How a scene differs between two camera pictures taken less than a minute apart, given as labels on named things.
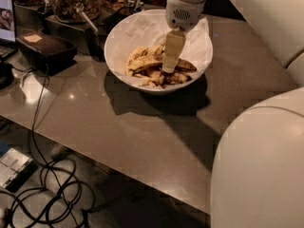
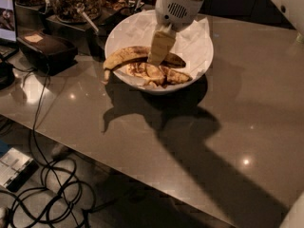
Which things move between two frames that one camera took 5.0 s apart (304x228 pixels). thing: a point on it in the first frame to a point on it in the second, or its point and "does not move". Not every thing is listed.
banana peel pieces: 142,60 to 134,52
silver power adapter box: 16,169 does not move
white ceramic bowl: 136,47 does not move
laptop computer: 9,47 does not move
